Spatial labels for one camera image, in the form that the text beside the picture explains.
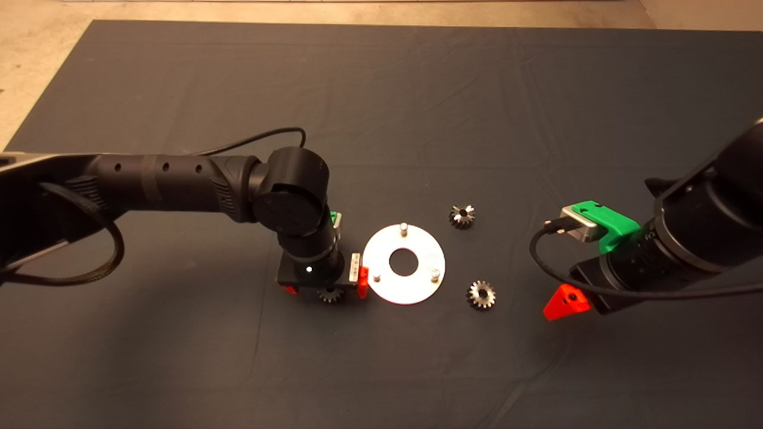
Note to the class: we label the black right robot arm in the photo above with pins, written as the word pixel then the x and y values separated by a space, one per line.
pixel 715 220

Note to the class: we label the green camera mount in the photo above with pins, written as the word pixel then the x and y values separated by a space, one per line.
pixel 614 223
pixel 334 219

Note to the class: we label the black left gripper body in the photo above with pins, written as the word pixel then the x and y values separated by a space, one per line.
pixel 298 277

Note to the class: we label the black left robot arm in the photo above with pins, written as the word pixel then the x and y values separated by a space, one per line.
pixel 179 185

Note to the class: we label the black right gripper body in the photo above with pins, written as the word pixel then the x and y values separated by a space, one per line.
pixel 596 274

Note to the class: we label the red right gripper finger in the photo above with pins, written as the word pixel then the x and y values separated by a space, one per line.
pixel 566 304

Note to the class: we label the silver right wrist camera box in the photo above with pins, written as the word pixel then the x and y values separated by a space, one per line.
pixel 578 230

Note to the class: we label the green left camera mount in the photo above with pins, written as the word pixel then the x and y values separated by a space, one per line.
pixel 334 219

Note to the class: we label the round metal carrier plate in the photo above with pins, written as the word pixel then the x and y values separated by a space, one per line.
pixel 411 292

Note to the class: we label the small steel planetary gear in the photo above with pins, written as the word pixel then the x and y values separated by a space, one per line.
pixel 456 221
pixel 474 301
pixel 329 296

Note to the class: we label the dark grey table cloth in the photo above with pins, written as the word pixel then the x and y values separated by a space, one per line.
pixel 417 89

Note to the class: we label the green right camera mount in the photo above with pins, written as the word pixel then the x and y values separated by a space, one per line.
pixel 614 223

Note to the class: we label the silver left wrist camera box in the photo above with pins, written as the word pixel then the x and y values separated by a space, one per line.
pixel 338 231

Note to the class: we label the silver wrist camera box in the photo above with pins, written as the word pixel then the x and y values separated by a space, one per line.
pixel 338 231
pixel 578 230

